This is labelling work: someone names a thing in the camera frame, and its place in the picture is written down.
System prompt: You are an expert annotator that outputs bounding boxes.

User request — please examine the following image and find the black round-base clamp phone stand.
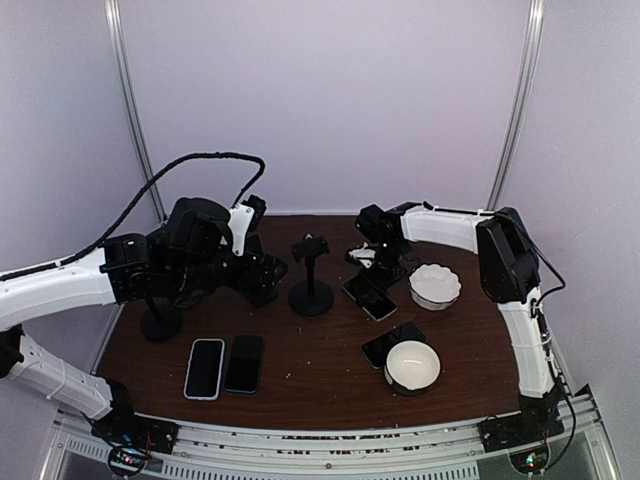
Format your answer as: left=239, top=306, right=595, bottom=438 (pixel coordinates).
left=288, top=233, right=334, bottom=317

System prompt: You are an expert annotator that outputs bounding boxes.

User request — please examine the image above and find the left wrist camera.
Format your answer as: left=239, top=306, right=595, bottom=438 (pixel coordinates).
left=228, top=195, right=266, bottom=257

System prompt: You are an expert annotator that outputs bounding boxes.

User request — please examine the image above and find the white scalloped dish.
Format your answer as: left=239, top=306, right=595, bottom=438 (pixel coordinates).
left=408, top=264, right=462, bottom=311

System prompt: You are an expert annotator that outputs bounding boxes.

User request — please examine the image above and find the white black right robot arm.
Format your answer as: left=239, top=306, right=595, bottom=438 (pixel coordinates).
left=347, top=202, right=563, bottom=442

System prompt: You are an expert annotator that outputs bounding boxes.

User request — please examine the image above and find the blue-edged black smartphone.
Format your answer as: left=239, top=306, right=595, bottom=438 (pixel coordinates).
left=224, top=335, right=265, bottom=394

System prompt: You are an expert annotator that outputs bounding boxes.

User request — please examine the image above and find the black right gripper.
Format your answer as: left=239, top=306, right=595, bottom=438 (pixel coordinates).
left=351, top=241, right=408, bottom=306

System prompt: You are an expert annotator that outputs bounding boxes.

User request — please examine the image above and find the dark smartphone under bowl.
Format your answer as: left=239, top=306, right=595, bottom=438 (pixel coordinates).
left=360, top=322, right=427, bottom=370

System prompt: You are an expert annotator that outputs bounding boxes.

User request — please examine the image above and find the white round bowl black rim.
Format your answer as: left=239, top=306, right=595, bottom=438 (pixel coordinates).
left=383, top=340, right=441, bottom=396

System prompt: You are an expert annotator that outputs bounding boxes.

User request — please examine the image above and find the white-cased smartphone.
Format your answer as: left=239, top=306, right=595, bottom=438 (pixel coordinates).
left=183, top=338, right=225, bottom=401

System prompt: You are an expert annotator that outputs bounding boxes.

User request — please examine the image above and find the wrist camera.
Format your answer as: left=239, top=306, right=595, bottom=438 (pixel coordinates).
left=228, top=195, right=266, bottom=257
left=345, top=242, right=376, bottom=269

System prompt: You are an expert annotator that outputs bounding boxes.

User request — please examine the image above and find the silver smartphone black screen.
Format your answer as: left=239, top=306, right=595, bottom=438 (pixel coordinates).
left=342, top=274, right=397, bottom=321

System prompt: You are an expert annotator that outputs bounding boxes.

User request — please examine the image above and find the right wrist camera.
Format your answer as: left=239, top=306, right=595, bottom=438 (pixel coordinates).
left=345, top=242, right=376, bottom=269

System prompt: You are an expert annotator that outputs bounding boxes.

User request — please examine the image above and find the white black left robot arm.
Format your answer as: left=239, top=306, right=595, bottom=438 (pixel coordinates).
left=1, top=196, right=288, bottom=444

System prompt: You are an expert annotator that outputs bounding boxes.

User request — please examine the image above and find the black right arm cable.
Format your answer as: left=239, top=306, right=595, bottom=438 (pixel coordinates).
left=519, top=214, right=577, bottom=451

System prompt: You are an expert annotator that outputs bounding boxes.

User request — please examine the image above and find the aluminium front rail frame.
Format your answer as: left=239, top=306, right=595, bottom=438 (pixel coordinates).
left=36, top=394, right=621, bottom=479

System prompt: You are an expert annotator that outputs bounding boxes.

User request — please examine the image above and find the black braided left cable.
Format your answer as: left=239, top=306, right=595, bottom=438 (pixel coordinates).
left=0, top=151, right=266, bottom=281

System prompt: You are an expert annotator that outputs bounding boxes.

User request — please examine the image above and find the black gooseneck phone stand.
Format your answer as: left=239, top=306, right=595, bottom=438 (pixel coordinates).
left=140, top=296, right=183, bottom=342

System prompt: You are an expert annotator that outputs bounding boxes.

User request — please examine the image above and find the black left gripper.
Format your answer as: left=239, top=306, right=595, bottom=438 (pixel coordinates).
left=169, top=246, right=288, bottom=297

